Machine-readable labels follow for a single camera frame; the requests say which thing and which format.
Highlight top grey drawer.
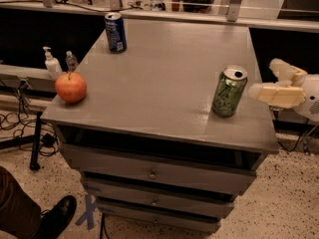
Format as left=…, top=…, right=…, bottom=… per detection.
left=59, top=142, right=258, bottom=196

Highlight grey drawer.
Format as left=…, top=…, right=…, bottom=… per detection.
left=59, top=142, right=258, bottom=196
left=81, top=177, right=233, bottom=218
left=96, top=199, right=220, bottom=233

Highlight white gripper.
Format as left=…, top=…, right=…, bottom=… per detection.
left=248, top=59, right=319, bottom=122

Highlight middle grey drawer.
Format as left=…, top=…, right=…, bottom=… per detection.
left=81, top=177, right=233, bottom=218

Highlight black floor cables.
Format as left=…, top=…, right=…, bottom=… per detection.
left=0, top=78, right=60, bottom=157

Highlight black leather shoe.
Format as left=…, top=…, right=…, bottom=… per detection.
left=30, top=195, right=77, bottom=239

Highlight green soda can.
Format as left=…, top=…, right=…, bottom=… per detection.
left=211, top=65, right=248, bottom=118

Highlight small clear plastic bottle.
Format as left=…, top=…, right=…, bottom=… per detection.
left=66, top=51, right=79, bottom=72

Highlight white pump sanitizer bottle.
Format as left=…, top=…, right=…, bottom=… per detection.
left=43, top=47, right=63, bottom=80

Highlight grey drawer cabinet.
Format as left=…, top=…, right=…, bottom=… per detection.
left=41, top=18, right=281, bottom=234

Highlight bottom grey drawer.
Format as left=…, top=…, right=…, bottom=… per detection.
left=96, top=199, right=220, bottom=233

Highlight brown trouser leg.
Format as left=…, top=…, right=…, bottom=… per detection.
left=0, top=166, right=41, bottom=239

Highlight blue soda can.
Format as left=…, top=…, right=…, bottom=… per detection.
left=105, top=12, right=127, bottom=53

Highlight red apple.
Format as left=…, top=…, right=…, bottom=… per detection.
left=55, top=72, right=87, bottom=104

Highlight black stand leg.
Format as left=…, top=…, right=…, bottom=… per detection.
left=0, top=112, right=42, bottom=170

